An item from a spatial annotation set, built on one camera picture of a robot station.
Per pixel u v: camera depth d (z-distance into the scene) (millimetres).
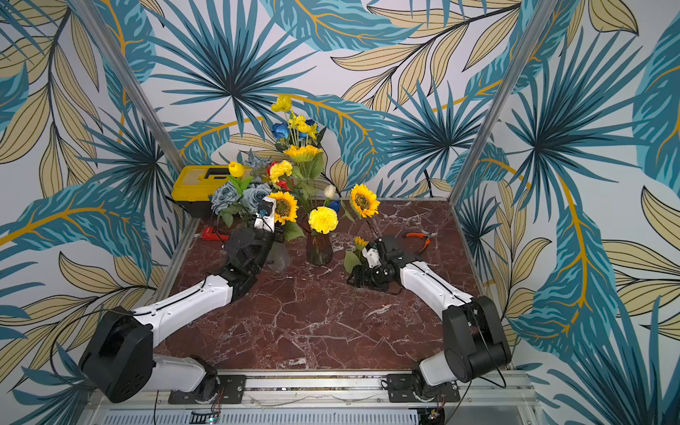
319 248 950
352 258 973
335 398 732
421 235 1065
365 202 663
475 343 433
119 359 408
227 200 716
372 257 822
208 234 1063
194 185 1042
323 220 686
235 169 617
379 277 745
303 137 751
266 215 637
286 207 703
